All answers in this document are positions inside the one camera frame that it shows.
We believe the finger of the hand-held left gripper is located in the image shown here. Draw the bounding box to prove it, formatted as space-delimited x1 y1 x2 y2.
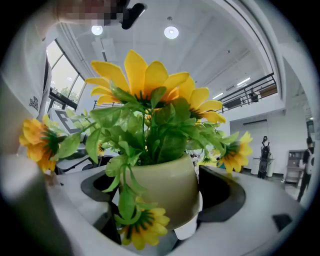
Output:
0 153 73 256

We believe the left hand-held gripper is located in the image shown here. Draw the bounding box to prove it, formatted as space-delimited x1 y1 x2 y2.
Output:
48 107 88 146

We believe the black head-mounted camera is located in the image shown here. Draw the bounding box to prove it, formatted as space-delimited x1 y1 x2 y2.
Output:
121 2 148 30

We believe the black balcony railing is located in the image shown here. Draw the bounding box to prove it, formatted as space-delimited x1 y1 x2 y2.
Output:
218 72 278 113

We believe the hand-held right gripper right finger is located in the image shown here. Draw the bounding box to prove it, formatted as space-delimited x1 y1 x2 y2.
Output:
196 164 310 252

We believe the large glass window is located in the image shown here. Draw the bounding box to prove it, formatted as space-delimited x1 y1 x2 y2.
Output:
46 39 87 111

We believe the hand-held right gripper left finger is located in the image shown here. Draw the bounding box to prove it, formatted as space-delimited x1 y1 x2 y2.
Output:
46 166 123 251

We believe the grey metal cabinet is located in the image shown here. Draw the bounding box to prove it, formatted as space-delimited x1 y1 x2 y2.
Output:
284 149 307 187

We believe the yellow sunflower bouquet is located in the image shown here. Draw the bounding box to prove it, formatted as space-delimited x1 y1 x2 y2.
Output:
18 49 254 251

